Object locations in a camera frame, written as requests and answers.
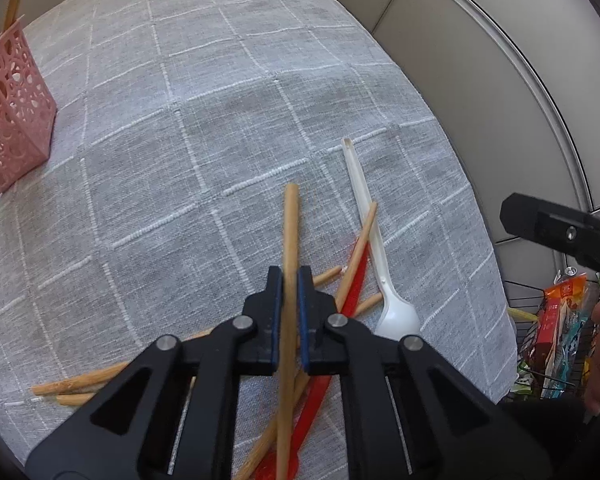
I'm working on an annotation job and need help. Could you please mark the wooden chopstick crossing spoons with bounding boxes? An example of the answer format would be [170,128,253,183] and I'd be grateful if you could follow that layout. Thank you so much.
[235,206,377,479]

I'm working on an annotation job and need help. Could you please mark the white plastic spoon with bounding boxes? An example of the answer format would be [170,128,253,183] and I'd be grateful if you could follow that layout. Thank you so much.
[341,138,420,340]

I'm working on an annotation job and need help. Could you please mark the red plastic spoon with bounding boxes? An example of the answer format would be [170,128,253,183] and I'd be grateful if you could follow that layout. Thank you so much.
[253,238,373,480]

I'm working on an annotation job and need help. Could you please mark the grey checked tablecloth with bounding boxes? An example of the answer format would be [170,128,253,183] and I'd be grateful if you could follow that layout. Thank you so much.
[0,0,516,460]

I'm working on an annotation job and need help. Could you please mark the pink perforated utensil holder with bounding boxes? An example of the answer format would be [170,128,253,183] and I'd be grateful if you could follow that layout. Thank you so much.
[0,22,57,194]

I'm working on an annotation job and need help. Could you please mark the wire rack with snacks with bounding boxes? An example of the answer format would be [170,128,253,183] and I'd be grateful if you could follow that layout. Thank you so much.
[507,266,600,401]

